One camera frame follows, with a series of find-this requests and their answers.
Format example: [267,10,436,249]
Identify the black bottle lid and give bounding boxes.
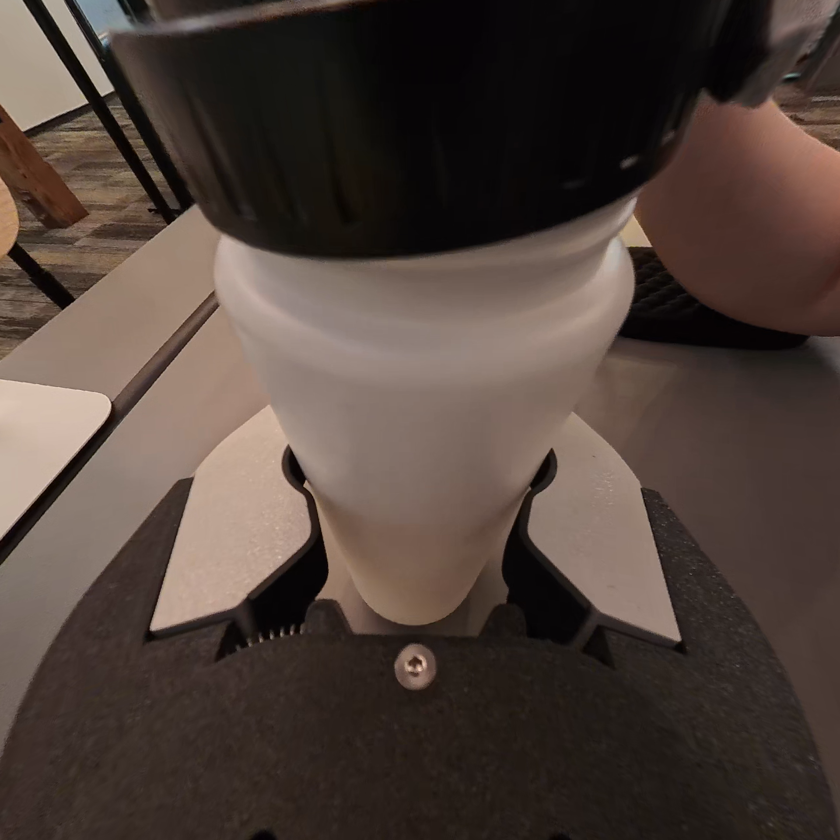
[108,0,726,258]

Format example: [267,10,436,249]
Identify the person's right forearm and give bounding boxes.
[635,98,840,337]

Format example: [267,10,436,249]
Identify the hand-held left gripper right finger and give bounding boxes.
[504,412,683,651]

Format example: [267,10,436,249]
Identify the black textured mat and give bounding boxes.
[619,246,812,352]

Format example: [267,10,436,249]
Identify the light wooden stool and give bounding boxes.
[0,179,76,311]

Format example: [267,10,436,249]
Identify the white plastic bottle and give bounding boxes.
[213,197,639,626]

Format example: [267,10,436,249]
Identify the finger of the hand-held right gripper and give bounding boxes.
[702,0,840,110]

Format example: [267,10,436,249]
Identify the brown wooden leg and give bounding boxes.
[0,104,90,231]

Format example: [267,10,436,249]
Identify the white board stand base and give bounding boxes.
[0,378,113,543]

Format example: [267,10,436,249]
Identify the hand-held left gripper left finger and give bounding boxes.
[148,403,329,643]

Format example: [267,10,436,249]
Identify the black metal frame legs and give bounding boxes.
[21,0,193,225]

